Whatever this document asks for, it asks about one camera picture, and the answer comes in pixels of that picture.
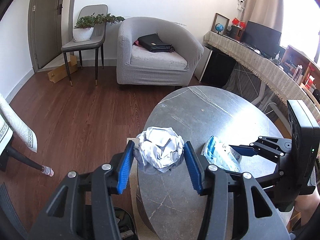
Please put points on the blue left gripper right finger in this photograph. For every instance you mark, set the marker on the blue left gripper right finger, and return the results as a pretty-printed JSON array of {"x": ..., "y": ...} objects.
[{"x": 195, "y": 169}]

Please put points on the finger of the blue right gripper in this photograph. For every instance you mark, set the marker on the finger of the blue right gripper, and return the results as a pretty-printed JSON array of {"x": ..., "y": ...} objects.
[{"x": 245, "y": 150}]

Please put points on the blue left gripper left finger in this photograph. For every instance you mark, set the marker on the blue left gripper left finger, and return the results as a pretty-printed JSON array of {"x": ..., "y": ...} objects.
[{"x": 124, "y": 166}]

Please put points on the blue white snack bag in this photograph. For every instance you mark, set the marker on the blue white snack bag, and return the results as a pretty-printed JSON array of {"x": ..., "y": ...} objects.
[{"x": 221, "y": 154}]

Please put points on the white paper ball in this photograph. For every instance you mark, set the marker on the white paper ball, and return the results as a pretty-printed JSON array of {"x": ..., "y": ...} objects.
[{"x": 158, "y": 150}]

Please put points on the dark green trash bin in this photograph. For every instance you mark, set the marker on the dark green trash bin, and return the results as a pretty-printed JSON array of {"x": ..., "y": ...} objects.
[{"x": 124, "y": 220}]

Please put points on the round grey marble table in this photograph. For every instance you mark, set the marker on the round grey marble table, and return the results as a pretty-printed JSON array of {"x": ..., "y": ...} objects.
[{"x": 169, "y": 204}]

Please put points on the beige fringed desk cloth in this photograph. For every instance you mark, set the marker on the beige fringed desk cloth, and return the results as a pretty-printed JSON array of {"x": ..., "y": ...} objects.
[{"x": 276, "y": 79}]

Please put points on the black table leg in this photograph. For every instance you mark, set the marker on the black table leg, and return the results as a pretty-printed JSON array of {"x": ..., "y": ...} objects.
[{"x": 23, "y": 159}]

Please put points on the wooden shelf with items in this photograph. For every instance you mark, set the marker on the wooden shelf with items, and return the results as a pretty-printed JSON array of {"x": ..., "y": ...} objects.
[{"x": 292, "y": 58}]

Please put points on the grey fabric armchair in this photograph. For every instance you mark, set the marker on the grey fabric armchair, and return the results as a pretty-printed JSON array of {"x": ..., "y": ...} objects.
[{"x": 138, "y": 66}]

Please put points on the black computer monitor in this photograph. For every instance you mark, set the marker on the black computer monitor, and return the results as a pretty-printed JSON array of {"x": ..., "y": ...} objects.
[{"x": 262, "y": 38}]

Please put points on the cardboard box on floor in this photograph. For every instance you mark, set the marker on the cardboard box on floor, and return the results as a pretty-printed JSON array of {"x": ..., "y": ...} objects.
[{"x": 60, "y": 72}]

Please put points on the white patterned tablecloth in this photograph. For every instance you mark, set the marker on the white patterned tablecloth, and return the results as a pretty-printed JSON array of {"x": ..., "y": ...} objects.
[{"x": 18, "y": 126}]

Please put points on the grey floor mat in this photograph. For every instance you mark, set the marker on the grey floor mat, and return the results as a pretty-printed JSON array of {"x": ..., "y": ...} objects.
[{"x": 11, "y": 225}]

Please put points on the small blue globe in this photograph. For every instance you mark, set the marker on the small blue globe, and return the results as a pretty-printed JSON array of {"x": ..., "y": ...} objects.
[{"x": 219, "y": 28}]

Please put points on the black leather bag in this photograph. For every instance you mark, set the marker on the black leather bag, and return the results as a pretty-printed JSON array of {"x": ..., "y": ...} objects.
[{"x": 154, "y": 44}]

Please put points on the framed picture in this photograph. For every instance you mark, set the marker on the framed picture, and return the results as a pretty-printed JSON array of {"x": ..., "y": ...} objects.
[{"x": 220, "y": 19}]

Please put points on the grey dining chair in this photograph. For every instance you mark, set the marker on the grey dining chair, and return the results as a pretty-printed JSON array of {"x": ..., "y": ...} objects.
[{"x": 96, "y": 41}]

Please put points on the potted green bonsai plant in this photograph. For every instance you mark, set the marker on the potted green bonsai plant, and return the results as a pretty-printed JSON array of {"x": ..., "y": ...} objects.
[{"x": 84, "y": 26}]

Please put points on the grey door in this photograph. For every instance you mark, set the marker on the grey door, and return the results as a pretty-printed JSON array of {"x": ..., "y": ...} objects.
[{"x": 48, "y": 22}]

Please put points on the white security camera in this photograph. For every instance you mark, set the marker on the white security camera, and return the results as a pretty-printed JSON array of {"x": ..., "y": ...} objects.
[{"x": 241, "y": 4}]

